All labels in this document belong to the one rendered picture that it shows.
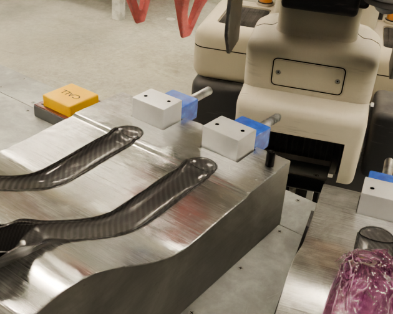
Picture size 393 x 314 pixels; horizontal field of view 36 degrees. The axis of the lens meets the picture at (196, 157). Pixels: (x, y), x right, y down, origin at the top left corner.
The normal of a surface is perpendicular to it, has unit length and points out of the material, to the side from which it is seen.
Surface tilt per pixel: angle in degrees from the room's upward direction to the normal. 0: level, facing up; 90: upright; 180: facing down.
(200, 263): 90
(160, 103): 0
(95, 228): 25
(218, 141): 90
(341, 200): 0
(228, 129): 0
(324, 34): 98
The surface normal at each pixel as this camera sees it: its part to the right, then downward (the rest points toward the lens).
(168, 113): 0.80, 0.35
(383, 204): -0.34, 0.47
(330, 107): 0.03, -0.78
